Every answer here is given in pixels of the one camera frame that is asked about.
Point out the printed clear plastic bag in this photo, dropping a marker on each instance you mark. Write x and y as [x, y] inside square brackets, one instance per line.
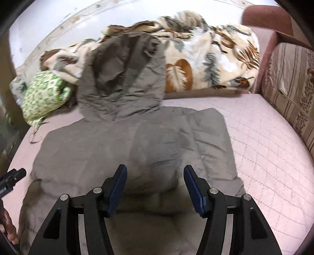
[17, 85]

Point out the striped beige cushion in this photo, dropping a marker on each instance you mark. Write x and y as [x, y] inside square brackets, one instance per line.
[289, 85]

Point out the eyeglasses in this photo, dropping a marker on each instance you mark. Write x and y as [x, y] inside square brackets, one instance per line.
[35, 136]

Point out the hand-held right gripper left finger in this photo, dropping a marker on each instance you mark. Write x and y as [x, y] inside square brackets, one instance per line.
[118, 186]

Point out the green checked quilted pillow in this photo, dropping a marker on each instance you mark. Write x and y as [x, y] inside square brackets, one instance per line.
[46, 95]

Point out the person's left hand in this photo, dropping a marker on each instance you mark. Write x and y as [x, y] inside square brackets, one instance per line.
[8, 225]

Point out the dark stained glass door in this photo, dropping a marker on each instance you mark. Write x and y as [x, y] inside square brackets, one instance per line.
[6, 98]

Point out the grey-brown quilted hooded jacket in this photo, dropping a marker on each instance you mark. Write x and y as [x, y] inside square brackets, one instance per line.
[127, 137]

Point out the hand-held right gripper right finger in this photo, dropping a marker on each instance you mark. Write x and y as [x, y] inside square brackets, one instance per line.
[192, 186]

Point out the leaf print fleece blanket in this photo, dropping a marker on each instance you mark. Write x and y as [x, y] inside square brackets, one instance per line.
[196, 56]

